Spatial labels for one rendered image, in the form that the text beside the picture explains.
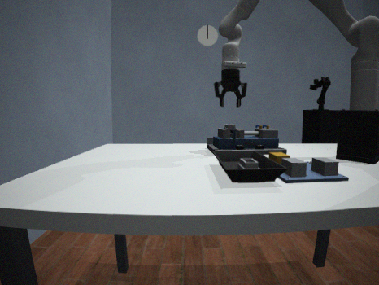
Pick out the yellow rectangular block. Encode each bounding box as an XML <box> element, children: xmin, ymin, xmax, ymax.
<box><xmin>269</xmin><ymin>152</ymin><xmax>290</xmax><ymax>164</ymax></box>

